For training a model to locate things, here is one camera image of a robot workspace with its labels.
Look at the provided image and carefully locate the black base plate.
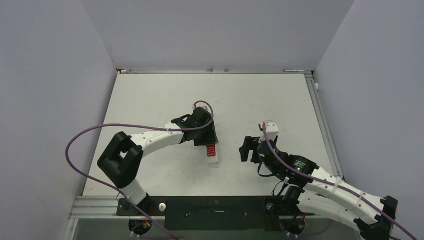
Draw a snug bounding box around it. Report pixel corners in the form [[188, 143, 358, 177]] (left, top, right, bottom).
[[116, 196, 303, 231]]

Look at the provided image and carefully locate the purple cable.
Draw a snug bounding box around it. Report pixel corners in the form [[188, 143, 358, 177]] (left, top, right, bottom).
[[261, 124, 418, 240], [65, 100, 215, 240]]

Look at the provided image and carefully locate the white remote control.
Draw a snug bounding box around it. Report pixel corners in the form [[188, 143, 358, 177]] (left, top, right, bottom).
[[206, 144, 219, 165]]

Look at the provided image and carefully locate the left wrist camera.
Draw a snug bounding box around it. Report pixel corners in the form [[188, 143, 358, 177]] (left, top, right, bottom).
[[192, 103, 210, 113]]

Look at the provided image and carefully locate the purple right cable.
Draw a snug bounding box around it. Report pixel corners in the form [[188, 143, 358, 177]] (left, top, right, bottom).
[[261, 124, 418, 240]]

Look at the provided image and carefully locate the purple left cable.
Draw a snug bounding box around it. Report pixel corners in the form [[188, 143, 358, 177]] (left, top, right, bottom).
[[65, 100, 215, 240]]

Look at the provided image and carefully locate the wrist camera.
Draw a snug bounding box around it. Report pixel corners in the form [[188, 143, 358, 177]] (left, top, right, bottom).
[[192, 103, 210, 113], [258, 121, 280, 143]]

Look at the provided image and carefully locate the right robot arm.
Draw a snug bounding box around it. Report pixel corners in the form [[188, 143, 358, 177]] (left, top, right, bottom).
[[239, 136, 398, 240]]

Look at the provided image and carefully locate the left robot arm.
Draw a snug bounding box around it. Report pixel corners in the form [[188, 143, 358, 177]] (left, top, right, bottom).
[[97, 107, 219, 215]]

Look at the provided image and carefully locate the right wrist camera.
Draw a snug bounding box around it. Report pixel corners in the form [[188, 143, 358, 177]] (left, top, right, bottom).
[[258, 121, 280, 143]]

